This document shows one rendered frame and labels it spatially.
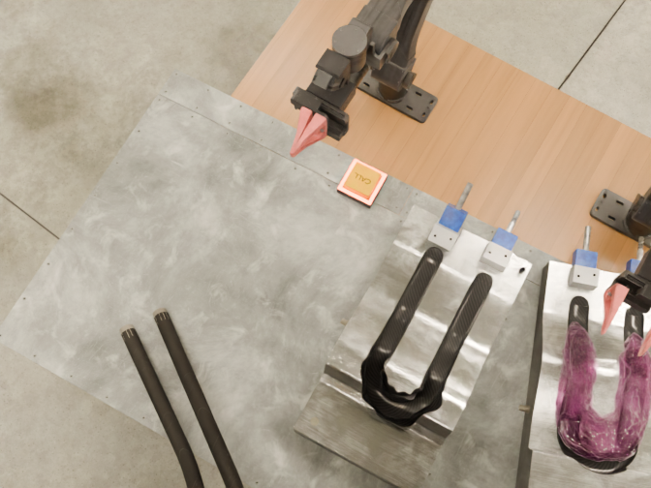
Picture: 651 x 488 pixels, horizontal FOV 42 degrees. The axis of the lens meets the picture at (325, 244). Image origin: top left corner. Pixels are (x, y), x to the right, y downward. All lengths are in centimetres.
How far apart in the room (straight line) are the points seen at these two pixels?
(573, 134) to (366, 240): 52
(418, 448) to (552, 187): 64
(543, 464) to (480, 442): 15
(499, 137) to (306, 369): 66
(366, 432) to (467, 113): 74
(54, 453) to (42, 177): 86
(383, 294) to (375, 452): 30
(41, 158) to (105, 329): 118
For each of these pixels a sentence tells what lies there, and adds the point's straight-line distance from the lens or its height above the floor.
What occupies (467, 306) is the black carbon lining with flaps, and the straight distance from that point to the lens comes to 166.
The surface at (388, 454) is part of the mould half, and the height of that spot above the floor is 86.
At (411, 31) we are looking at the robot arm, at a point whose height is 103.
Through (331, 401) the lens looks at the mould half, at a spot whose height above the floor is 86.
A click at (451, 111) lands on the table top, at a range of 190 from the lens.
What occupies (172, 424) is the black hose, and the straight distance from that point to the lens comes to 164.
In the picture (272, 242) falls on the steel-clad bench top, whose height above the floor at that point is 80.
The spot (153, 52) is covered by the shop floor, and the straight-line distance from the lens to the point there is 294.
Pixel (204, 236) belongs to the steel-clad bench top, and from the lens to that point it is 178.
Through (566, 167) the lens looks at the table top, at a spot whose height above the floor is 80.
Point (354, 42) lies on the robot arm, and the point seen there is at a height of 130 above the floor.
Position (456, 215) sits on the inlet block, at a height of 94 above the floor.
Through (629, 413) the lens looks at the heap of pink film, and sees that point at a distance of 168.
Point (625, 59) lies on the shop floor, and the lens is 304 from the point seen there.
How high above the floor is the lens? 247
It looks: 72 degrees down
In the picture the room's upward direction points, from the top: straight up
